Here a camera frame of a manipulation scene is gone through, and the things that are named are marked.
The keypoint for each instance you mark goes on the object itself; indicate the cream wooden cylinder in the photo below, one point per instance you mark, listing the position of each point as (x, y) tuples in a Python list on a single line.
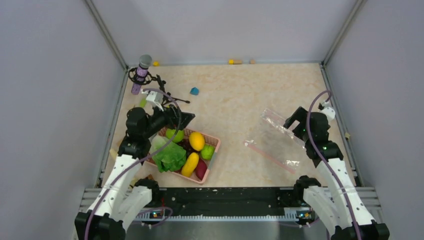
[(113, 154)]

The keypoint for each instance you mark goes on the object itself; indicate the green lime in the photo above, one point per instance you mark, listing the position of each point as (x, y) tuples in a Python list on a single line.
[(207, 152)]

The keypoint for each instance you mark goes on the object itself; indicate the green apple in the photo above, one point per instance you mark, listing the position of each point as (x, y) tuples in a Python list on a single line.
[(175, 134)]

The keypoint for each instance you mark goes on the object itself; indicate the green lettuce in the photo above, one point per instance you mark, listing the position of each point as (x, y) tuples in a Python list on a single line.
[(171, 158)]

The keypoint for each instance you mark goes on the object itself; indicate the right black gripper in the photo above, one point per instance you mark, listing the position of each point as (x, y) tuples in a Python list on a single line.
[(300, 115)]

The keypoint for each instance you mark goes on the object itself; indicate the blue block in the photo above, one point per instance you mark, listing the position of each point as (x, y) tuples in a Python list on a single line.
[(194, 91)]

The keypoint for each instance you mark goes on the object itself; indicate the yellow lemon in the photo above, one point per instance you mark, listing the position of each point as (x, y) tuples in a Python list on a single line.
[(197, 141)]

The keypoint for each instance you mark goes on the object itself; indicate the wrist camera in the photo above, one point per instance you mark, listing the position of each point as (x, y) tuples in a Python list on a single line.
[(326, 108), (155, 98)]

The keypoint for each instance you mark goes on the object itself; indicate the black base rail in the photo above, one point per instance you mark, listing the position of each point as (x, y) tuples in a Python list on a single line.
[(226, 201)]

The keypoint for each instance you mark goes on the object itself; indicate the yellow and wood cylinder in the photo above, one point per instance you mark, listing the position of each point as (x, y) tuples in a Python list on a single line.
[(235, 62)]

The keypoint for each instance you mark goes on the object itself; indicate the purple microphone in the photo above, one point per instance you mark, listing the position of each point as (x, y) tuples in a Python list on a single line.
[(140, 73)]

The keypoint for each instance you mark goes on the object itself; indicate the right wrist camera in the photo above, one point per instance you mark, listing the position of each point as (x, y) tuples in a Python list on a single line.
[(326, 108)]

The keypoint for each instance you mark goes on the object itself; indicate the green block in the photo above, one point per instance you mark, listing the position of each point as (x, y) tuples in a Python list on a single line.
[(143, 103)]

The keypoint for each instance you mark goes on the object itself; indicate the red sweet potato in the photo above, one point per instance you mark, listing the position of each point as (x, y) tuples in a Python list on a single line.
[(201, 169)]

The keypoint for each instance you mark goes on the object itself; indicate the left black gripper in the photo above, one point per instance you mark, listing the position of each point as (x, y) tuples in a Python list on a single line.
[(171, 115)]

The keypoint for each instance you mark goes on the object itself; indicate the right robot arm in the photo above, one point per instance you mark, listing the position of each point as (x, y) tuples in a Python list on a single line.
[(342, 212)]

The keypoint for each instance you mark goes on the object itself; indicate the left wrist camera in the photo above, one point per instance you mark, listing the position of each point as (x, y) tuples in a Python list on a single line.
[(155, 98)]

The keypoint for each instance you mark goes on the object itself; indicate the dark red grapes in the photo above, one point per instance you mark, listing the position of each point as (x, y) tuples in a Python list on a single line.
[(185, 144)]

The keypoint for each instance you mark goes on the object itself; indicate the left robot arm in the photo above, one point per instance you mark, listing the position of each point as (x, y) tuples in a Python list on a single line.
[(116, 206)]

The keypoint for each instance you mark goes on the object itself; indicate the clear zip top bag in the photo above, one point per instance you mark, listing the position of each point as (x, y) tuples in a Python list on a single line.
[(274, 142)]

